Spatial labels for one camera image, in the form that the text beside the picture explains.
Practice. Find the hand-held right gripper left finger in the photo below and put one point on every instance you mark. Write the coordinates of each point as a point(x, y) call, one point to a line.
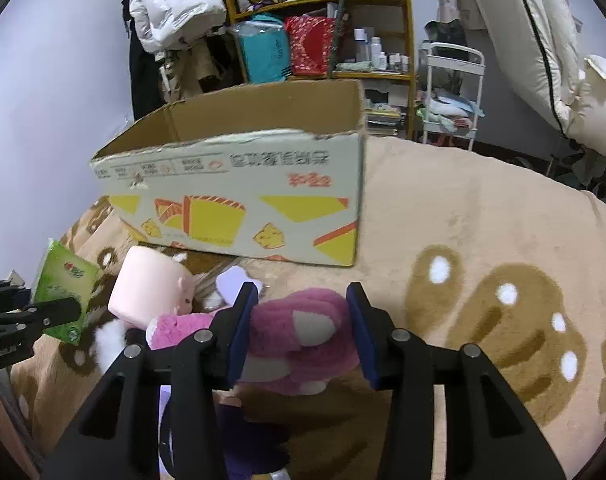
point(244, 320)

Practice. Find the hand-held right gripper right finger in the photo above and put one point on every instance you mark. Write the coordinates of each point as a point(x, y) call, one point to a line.
point(359, 325)

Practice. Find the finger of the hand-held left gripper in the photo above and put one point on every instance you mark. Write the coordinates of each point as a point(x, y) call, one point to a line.
point(48, 316)

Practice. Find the green tissue packet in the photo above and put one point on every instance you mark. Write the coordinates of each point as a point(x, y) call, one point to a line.
point(65, 280)

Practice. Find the pink plush toy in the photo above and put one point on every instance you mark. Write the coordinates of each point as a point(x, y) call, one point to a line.
point(303, 332)

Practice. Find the printed cardboard box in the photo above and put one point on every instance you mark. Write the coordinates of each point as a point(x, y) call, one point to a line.
point(243, 180)

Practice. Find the lavender plush piece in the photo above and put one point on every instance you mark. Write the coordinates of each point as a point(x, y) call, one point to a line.
point(233, 280)

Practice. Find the pink-hat plush doll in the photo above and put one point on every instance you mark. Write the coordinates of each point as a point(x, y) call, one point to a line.
point(150, 292)

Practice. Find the paw print beige blanket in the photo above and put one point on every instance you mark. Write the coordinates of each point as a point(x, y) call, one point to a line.
point(458, 285)

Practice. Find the purple plush toy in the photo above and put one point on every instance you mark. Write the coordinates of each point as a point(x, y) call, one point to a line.
point(243, 435)

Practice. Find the white rolling cart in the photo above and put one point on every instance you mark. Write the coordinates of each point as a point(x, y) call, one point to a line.
point(450, 95)

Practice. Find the black hanging garment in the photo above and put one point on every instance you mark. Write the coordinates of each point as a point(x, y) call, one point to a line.
point(144, 75)

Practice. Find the teal bag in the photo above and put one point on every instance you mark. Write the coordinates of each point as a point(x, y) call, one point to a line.
point(264, 50)

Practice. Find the row of cosmetic bottles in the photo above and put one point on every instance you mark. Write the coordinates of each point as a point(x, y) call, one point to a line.
point(380, 52)

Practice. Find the red patterned gift bag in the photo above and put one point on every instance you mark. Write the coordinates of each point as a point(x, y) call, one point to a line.
point(310, 45)

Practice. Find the yellow shelving unit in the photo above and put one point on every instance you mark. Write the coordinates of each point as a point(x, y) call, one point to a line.
point(333, 35)

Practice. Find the white puffer jacket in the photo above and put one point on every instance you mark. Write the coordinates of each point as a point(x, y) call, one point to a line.
point(175, 2)

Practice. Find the white duvet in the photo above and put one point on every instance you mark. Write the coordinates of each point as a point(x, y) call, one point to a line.
point(543, 45)

